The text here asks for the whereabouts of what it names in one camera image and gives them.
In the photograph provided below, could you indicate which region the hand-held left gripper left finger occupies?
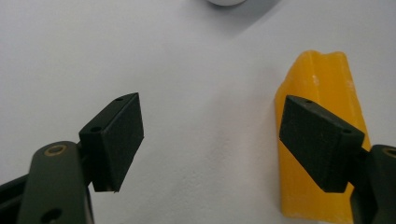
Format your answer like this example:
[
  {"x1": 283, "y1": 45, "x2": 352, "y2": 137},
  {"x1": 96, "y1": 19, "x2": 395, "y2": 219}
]
[{"x1": 78, "y1": 91, "x2": 145, "y2": 193}]

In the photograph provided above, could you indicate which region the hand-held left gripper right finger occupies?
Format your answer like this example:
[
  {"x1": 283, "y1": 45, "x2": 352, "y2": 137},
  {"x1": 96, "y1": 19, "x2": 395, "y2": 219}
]
[{"x1": 278, "y1": 94, "x2": 366, "y2": 194}]

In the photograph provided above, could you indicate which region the yellow plastic piece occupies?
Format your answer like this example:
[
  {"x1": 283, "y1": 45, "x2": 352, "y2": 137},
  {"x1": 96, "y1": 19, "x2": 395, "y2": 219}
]
[{"x1": 274, "y1": 49, "x2": 372, "y2": 224}]

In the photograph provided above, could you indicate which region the white round object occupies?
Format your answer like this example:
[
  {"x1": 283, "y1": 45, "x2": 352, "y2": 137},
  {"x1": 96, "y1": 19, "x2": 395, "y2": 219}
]
[{"x1": 206, "y1": 0, "x2": 248, "y2": 7}]

